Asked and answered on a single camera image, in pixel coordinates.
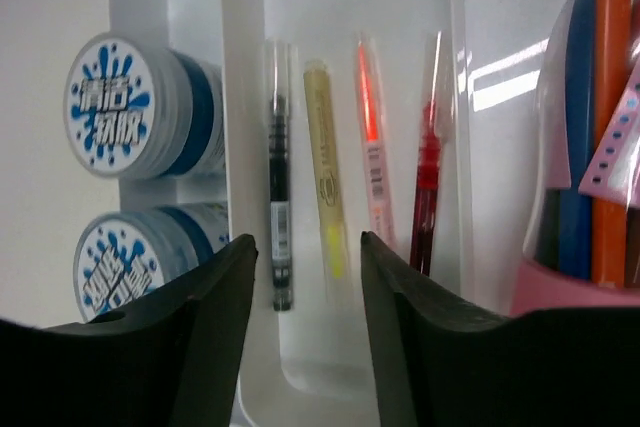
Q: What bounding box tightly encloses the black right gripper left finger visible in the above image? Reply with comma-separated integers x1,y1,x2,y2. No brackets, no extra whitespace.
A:
1,234,258,426

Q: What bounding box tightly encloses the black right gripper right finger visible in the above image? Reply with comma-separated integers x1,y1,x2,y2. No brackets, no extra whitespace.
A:
360,232,639,426

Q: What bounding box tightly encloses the blue cleaning gel jar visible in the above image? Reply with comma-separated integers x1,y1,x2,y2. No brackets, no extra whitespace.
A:
63,32,225,180
73,202,230,322

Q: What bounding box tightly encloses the orange highlighter pen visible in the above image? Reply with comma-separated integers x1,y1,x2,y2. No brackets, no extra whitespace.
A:
354,33,397,250

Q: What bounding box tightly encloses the clear marker tube pink cap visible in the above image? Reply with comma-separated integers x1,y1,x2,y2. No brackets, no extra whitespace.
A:
510,0,639,315

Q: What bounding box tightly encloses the red gel pen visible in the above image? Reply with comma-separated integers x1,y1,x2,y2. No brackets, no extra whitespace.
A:
410,30,454,276

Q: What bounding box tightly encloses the black gel pen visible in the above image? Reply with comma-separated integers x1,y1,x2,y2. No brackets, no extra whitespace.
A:
265,39,293,312

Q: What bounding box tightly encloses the cream highlighter pen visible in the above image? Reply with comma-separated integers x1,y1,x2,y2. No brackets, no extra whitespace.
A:
303,59,348,280

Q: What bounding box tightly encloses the white compartment organizer tray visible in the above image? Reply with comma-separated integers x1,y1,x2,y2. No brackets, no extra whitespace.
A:
104,0,640,427

